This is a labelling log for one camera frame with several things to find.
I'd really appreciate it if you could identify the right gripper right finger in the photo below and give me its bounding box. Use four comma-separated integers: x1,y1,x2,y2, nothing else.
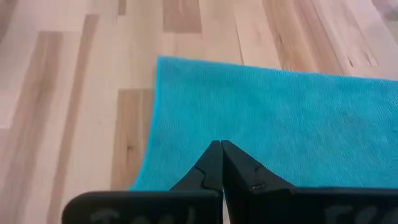
221,139,398,224

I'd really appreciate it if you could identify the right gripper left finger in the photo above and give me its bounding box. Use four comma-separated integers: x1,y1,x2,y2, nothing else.
62,140,224,224

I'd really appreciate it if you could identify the teal microfiber towel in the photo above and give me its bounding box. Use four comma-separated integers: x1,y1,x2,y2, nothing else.
129,55,398,191

